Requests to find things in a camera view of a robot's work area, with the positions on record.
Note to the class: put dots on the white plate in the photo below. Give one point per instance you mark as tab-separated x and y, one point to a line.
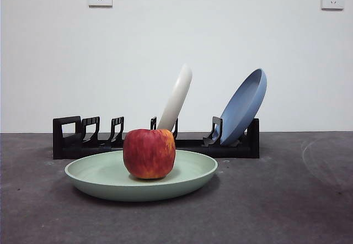
177	100

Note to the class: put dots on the green plate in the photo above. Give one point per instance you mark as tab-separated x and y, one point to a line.
96	177

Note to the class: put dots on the red yellow apple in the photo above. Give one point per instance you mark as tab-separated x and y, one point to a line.
149	154

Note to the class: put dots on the black plate rack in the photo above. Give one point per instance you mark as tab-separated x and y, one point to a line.
234	151

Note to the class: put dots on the blue plate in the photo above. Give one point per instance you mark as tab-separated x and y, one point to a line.
243	111

